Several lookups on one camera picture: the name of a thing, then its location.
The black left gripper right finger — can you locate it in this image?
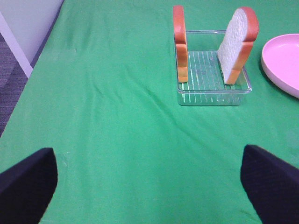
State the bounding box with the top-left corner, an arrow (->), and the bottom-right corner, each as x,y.
240,145 -> 299,224

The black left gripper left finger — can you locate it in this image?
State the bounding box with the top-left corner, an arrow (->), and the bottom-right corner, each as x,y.
0,148 -> 58,224

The white toast bread slice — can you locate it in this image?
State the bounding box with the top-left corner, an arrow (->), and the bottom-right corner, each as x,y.
217,7 -> 259,85

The clear plastic bread tray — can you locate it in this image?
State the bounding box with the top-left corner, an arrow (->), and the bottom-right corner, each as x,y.
177,30 -> 252,106

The green tablecloth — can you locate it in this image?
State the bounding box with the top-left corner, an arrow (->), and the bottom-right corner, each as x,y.
0,0 -> 299,224

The pink round plate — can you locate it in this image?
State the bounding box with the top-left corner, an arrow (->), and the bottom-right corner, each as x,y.
261,33 -> 299,98

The upright toast bread slice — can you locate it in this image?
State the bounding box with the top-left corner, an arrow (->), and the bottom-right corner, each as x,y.
173,5 -> 188,83

